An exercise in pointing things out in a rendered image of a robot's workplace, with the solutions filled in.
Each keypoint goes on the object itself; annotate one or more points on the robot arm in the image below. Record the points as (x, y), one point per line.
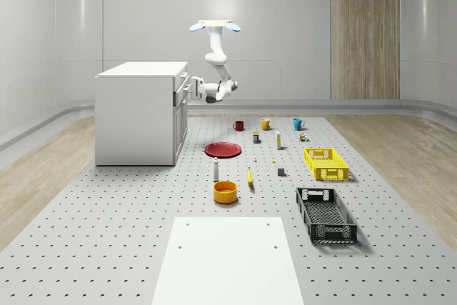
(216, 56)

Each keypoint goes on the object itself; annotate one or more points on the puzzle cube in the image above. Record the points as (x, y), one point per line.
(303, 137)

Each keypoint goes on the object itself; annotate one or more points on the yellow mug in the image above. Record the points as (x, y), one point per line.
(265, 124)

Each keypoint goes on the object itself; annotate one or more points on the grey cube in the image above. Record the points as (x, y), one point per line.
(281, 171)

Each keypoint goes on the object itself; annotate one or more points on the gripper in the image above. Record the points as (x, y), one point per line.
(198, 88)

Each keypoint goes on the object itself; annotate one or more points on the white bottle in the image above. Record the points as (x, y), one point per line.
(216, 173)

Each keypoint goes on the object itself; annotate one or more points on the dark grey basket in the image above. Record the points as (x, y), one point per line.
(326, 216)

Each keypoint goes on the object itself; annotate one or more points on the yellow bowl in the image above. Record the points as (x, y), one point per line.
(225, 194)

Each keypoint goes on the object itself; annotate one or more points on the yellow basket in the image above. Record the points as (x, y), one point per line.
(326, 171)

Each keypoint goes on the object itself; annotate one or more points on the white yellow box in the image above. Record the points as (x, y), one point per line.
(278, 140)

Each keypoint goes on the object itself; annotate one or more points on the banana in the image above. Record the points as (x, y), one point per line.
(250, 178)

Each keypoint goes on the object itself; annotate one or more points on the blue yellow can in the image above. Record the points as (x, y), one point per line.
(256, 138)

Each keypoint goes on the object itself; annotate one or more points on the white cabinet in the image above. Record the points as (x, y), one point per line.
(135, 115)

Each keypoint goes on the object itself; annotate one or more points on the white board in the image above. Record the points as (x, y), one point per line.
(228, 265)

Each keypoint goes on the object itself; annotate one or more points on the red mug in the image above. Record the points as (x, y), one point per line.
(238, 126)

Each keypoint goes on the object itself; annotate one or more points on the blue mug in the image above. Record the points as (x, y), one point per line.
(297, 124)

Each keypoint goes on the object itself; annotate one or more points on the red plate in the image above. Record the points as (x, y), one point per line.
(223, 150)

